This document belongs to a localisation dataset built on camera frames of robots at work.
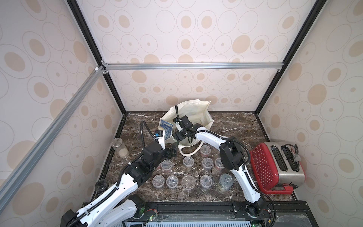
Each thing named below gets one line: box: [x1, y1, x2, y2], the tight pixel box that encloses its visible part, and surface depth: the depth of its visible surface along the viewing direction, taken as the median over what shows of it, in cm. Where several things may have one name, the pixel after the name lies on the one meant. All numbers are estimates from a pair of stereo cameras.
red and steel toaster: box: [250, 141, 306, 195], surface depth 75 cm
